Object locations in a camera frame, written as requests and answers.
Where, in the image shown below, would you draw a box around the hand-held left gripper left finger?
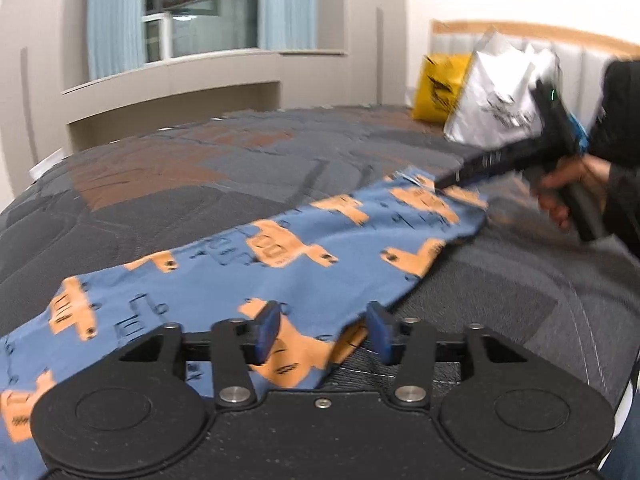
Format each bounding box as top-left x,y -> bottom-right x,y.
107,302 -> 281,409

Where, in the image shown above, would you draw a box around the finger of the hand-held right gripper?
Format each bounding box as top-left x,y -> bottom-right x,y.
435,137 -> 543,193

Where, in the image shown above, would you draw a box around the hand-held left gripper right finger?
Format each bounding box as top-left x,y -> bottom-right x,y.
365,301 -> 531,409

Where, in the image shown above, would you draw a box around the blue pants with orange print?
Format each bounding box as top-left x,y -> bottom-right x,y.
0,167 -> 488,480

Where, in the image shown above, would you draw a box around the person's right forearm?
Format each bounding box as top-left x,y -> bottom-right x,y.
585,57 -> 640,261

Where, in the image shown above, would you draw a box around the person's right hand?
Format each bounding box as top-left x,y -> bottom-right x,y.
530,152 -> 613,231

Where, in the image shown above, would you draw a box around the padded headboard with wooden edge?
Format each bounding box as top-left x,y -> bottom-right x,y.
431,19 -> 640,128

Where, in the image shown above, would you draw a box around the white plastic bag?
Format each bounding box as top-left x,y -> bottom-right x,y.
444,30 -> 561,150

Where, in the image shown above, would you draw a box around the yellow plastic bag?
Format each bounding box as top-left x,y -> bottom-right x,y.
412,53 -> 474,122

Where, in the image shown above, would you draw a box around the beige tall cabinet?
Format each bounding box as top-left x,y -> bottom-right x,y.
280,0 -> 410,112

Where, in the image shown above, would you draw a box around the grey and brown quilted bed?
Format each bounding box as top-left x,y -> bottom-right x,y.
0,104 -> 640,413

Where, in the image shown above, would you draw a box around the light blue curtain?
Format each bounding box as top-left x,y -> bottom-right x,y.
256,0 -> 319,53
86,0 -> 147,82

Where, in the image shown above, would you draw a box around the beige window bench shelf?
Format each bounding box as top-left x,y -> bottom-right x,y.
61,48 -> 349,155

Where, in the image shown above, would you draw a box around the person's leg in jeans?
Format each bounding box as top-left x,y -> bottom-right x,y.
597,427 -> 640,480

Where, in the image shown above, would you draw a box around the white cardboard piece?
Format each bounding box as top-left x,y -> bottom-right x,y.
29,147 -> 69,182

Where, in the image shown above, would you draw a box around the beige wardrobe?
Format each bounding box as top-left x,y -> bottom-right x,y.
0,0 -> 92,213

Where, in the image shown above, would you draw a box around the window with dark frame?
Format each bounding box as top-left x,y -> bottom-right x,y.
142,0 -> 262,64

